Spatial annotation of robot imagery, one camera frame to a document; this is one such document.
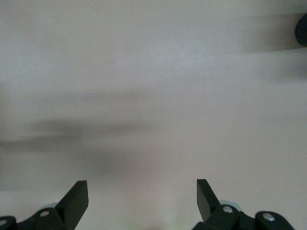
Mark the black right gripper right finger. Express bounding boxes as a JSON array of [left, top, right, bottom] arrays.
[[193, 178, 295, 230]]

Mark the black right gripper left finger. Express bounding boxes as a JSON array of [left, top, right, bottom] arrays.
[[0, 180, 89, 230]]

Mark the black round object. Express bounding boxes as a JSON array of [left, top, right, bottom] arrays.
[[295, 13, 307, 46]]

